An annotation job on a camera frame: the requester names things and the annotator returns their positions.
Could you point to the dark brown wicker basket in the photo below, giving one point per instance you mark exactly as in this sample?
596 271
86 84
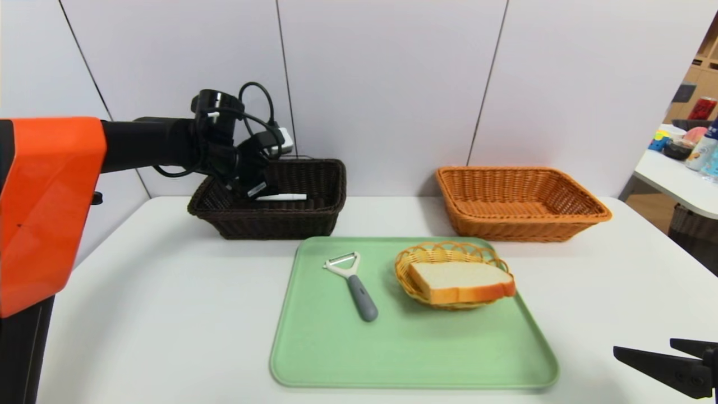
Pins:
280 224

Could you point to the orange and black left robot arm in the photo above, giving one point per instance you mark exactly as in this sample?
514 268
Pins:
50 196

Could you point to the dark grey panel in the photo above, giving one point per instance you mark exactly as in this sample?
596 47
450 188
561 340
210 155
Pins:
680 92

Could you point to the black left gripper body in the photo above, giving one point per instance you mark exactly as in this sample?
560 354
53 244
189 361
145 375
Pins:
256 189

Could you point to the dark grey woven basket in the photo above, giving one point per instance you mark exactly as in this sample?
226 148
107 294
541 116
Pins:
687 124

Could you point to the slice of white bread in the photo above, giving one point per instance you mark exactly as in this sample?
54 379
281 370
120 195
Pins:
460 276

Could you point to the white marker pen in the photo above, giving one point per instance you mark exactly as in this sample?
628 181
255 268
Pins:
286 197

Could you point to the white bottle with blue cap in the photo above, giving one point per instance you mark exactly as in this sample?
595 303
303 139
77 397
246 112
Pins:
699 153

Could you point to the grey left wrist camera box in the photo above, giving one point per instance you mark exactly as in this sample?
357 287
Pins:
282 141

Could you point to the white side table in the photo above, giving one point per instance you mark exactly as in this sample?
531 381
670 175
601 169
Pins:
673 178

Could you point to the black bowl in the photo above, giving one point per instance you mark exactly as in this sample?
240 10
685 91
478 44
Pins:
676 150

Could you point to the clear plastic bottle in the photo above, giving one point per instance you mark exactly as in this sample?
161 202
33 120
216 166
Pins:
711 164

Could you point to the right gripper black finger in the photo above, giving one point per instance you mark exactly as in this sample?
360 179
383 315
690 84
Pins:
673 373
701 350

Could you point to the colourful toy block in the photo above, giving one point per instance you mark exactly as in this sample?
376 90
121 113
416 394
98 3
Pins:
657 140

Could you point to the large orange wicker basket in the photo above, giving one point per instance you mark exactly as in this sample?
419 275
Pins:
521 230

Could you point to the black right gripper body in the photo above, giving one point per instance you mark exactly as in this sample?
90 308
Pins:
708 367

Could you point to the wooden shelf unit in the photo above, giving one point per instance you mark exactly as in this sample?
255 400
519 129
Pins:
704 78

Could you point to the red drink can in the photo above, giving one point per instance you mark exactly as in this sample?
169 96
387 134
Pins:
702 108

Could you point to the small yellow oval wicker basket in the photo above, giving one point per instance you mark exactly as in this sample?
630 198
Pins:
437 252

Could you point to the light green plastic tray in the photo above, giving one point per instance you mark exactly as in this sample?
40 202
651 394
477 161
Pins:
426 348

